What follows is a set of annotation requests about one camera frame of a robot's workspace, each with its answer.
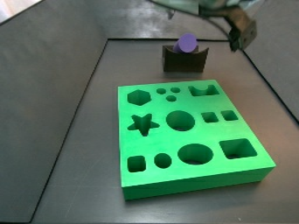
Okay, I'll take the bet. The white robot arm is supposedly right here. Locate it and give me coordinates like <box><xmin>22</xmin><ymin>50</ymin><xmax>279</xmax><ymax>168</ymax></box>
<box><xmin>150</xmin><ymin>0</ymin><xmax>266</xmax><ymax>15</ymax></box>

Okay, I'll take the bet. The black curved cradle stand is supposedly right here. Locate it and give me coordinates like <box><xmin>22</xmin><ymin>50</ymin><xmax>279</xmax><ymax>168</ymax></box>
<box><xmin>163</xmin><ymin>45</ymin><xmax>210</xmax><ymax>73</ymax></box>

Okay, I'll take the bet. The purple cylinder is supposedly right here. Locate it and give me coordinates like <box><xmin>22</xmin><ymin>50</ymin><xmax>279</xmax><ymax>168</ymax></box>
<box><xmin>173</xmin><ymin>33</ymin><xmax>198</xmax><ymax>53</ymax></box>

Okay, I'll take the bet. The green foam shape-sorting block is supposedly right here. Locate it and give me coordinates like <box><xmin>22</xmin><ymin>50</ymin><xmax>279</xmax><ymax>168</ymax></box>
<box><xmin>118</xmin><ymin>80</ymin><xmax>277</xmax><ymax>200</ymax></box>

